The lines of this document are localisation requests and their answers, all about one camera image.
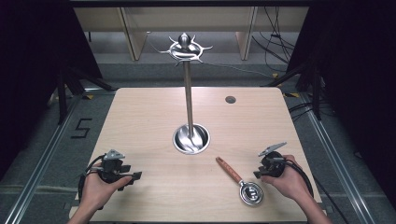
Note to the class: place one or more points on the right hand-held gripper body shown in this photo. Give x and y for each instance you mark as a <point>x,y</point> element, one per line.
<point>273,165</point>

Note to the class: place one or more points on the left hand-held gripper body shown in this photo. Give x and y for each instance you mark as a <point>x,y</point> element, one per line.
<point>110,171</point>

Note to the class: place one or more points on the metal utensil stand with hooks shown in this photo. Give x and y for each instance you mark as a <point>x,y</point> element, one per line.
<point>188,102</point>

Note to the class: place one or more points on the person's right hand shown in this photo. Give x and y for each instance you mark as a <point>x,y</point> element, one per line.
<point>291,182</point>

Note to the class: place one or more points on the person's left hand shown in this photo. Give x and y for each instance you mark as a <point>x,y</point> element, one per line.
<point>95,191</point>

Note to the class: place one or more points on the yellow black striped tape piece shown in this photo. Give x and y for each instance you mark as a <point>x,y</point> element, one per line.
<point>291,95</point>
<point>275,75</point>

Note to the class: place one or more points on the black tripod stand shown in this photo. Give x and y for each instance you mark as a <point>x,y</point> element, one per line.
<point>62,96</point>
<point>316,93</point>

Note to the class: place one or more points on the black curtain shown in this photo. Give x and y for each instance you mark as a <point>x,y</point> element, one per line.
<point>34,77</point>
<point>358,77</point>

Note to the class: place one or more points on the aluminium floor rail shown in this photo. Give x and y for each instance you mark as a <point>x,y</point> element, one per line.
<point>40,165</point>
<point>339,168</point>

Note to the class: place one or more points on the light wooden desk frame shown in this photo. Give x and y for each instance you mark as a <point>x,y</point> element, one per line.
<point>130,34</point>

